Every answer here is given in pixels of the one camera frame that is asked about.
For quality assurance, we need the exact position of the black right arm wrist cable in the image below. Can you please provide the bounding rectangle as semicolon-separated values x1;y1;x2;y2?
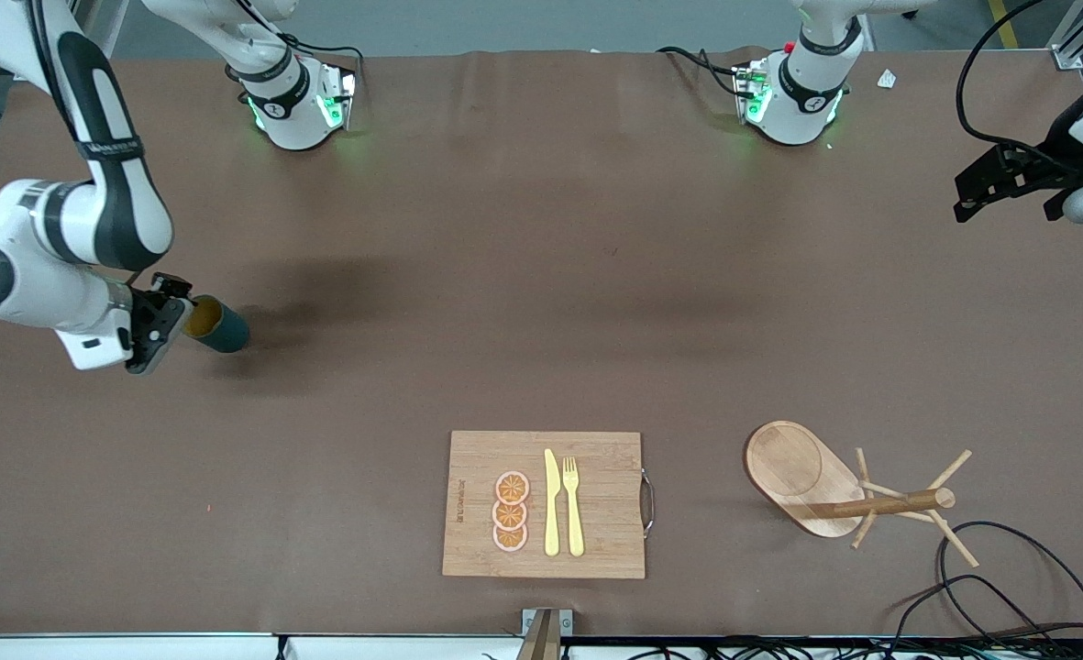
26;0;83;148

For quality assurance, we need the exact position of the bamboo cutting board with handle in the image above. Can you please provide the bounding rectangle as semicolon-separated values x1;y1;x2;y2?
441;431;658;580

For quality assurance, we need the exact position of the black looped cable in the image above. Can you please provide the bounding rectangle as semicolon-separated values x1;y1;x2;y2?
937;521;1083;647
890;574;1065;656

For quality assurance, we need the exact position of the black right arm base cable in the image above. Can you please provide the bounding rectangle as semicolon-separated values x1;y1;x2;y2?
243;0;365;93

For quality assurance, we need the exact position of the metal clamp bracket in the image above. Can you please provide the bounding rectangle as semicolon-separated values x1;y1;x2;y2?
515;608;574;660

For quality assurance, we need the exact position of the black left arm base cable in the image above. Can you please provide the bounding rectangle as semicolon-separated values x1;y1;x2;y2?
658;46;746;100

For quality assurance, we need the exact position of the black arm base cable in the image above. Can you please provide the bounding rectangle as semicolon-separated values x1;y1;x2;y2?
658;46;746;100
243;0;365;93

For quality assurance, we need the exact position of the black arm wrist cable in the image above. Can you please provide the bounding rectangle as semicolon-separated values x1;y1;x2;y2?
26;0;83;148
954;0;1083;175

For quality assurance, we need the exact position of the dark teal cup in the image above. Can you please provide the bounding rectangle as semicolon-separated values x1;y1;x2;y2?
183;293;251;355

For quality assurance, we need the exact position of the black left arm wrist cable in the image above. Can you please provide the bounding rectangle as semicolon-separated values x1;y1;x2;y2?
954;0;1083;175

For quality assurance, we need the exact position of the brown table cover mat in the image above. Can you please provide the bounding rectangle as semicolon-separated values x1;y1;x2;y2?
0;48;1083;638

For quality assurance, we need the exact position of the wooden mug tree stand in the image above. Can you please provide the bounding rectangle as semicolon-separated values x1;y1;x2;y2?
745;420;980;569

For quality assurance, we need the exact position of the black cable along table edge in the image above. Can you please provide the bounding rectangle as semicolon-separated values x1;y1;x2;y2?
587;637;1083;660

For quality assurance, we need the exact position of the yellow plastic knife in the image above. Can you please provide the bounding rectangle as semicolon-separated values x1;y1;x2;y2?
544;448;561;557

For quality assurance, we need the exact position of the yellow plastic fork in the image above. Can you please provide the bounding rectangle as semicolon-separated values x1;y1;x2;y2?
562;456;586;557

